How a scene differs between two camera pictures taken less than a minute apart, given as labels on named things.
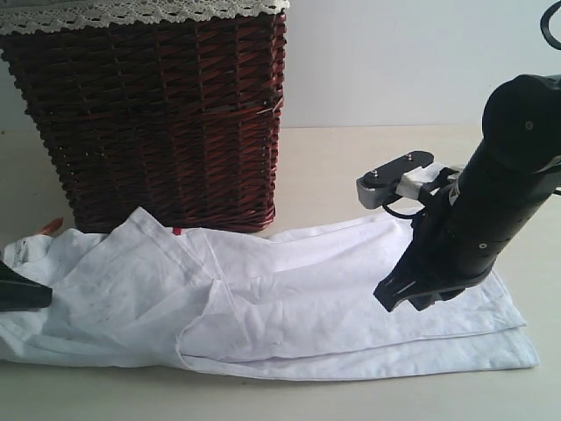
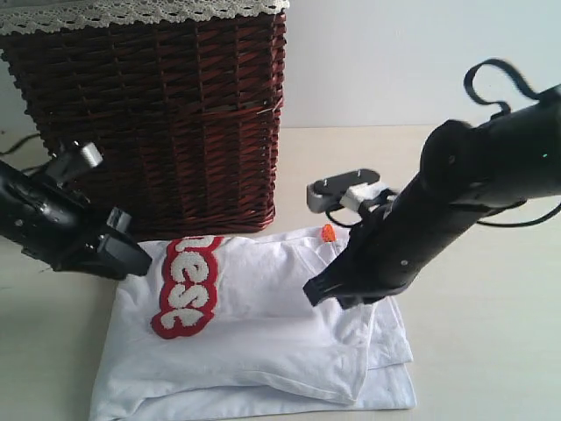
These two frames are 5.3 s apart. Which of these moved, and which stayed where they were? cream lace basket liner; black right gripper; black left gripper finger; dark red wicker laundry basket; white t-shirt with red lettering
Moved: black left gripper finger; white t-shirt with red lettering; black right gripper
Stayed: cream lace basket liner; dark red wicker laundry basket
